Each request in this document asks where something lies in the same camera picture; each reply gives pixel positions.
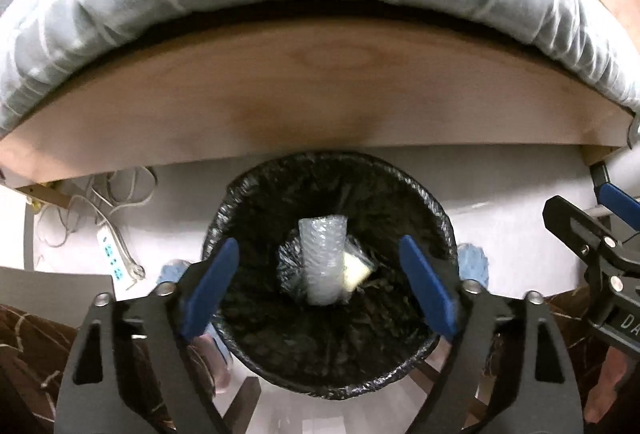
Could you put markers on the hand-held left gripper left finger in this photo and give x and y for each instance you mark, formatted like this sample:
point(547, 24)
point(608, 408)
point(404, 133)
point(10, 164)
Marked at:
point(210, 286)

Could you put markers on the grey board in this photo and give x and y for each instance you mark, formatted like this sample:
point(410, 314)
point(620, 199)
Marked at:
point(50, 281)

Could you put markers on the trash bin with black bag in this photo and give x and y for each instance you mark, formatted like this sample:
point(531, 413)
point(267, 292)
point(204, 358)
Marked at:
point(350, 339)

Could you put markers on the wooden bed frame board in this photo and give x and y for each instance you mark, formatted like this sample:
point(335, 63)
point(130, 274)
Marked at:
point(320, 104)

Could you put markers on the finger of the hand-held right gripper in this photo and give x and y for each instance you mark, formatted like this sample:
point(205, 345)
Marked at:
point(595, 241)
point(619, 206)

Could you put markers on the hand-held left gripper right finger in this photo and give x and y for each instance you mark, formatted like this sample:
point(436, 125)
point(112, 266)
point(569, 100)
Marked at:
point(430, 286)

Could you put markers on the clear plastic wrapper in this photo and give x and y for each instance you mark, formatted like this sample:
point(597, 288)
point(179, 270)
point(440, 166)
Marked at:
point(290, 269)

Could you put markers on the person's left leg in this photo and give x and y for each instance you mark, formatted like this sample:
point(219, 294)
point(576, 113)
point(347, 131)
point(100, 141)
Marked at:
point(217, 364)

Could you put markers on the pale yellow paper scrap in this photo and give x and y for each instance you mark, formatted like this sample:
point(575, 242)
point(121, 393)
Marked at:
point(356, 271)

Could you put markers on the blue slipper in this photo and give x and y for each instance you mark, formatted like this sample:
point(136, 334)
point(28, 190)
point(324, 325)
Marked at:
point(472, 261)
point(172, 271)

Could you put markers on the bubble wrap roll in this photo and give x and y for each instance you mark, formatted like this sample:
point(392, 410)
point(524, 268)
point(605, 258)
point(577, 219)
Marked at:
point(320, 264)

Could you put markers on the person's right hand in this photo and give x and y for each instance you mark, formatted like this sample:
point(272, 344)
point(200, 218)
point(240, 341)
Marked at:
point(607, 384)

